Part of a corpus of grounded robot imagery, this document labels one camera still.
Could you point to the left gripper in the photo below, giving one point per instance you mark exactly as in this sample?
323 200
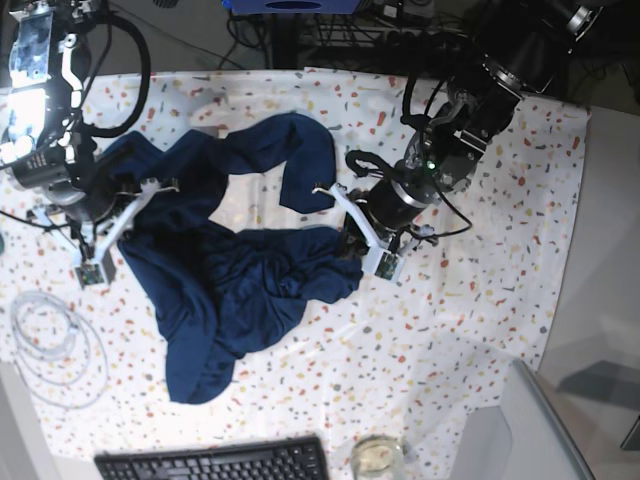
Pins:
389 206

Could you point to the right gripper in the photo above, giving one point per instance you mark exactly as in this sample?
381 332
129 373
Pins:
92 193

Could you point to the dark blue t-shirt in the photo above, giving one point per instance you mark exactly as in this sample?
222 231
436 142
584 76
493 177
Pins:
219 295

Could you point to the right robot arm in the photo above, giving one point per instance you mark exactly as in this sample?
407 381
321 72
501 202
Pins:
48 144

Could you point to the terrazzo pattern table cloth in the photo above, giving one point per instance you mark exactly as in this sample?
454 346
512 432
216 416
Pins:
410 359

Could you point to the clear glass jar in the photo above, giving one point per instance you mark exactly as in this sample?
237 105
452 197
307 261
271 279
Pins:
377 457

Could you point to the black computer keyboard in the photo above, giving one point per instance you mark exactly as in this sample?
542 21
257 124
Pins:
294 459

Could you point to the blue box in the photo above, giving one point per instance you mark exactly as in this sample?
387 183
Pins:
249 7

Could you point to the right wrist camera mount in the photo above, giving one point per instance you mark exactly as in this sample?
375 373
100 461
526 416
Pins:
89 244

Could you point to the black wire rack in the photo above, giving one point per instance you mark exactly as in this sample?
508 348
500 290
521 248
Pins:
372 27

